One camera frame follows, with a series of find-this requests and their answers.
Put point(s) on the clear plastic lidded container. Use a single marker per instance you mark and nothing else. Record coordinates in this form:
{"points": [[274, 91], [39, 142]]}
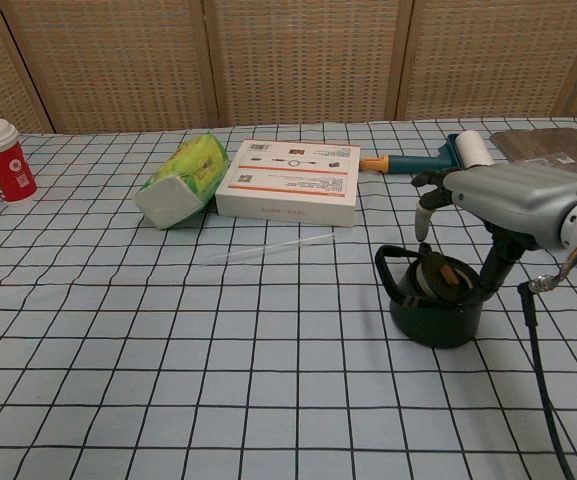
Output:
{"points": [[543, 142]]}

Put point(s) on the teal lint roller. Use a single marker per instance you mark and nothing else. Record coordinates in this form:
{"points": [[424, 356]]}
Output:
{"points": [[408, 162]]}

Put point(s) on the black teapot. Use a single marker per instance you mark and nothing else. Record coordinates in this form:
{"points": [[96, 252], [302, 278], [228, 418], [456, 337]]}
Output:
{"points": [[433, 325]]}

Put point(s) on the red paper cup white lid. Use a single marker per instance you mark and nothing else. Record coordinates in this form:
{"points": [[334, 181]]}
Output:
{"points": [[10, 172]]}

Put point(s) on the black round teapot lid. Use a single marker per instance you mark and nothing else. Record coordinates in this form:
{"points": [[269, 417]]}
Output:
{"points": [[438, 280]]}

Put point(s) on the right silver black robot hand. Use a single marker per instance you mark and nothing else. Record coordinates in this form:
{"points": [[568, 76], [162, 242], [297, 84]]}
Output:
{"points": [[513, 195]]}

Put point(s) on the green tissue pack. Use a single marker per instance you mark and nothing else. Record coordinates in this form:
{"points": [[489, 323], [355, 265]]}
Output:
{"points": [[188, 170]]}

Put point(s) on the blue checked tablecloth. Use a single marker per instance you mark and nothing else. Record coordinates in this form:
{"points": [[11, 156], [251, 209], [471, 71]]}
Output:
{"points": [[218, 375]]}

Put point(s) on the white orange cardboard box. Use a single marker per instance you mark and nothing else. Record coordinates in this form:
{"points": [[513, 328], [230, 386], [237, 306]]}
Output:
{"points": [[293, 180]]}

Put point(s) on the bamboo folding screen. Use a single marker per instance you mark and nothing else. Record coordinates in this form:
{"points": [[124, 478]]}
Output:
{"points": [[293, 60]]}

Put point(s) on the clear thin straw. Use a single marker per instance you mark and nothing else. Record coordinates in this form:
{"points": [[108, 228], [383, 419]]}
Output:
{"points": [[268, 248]]}

